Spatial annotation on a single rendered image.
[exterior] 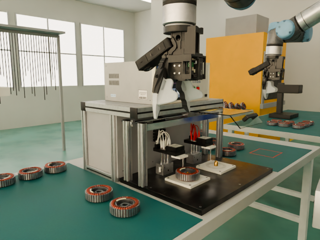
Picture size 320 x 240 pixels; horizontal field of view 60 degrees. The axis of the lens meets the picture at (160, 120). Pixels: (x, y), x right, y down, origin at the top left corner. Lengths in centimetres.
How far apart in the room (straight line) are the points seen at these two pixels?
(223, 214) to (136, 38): 871
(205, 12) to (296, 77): 289
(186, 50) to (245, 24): 475
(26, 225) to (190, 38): 81
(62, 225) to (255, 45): 435
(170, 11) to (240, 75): 443
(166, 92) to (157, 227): 53
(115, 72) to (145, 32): 782
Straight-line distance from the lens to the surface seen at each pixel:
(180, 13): 62
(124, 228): 99
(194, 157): 154
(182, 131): 163
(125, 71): 141
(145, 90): 130
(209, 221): 104
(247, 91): 496
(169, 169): 140
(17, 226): 110
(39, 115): 781
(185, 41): 62
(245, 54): 500
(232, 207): 116
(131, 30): 956
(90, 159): 153
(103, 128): 138
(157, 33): 556
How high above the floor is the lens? 124
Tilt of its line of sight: 9 degrees down
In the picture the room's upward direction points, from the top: straight up
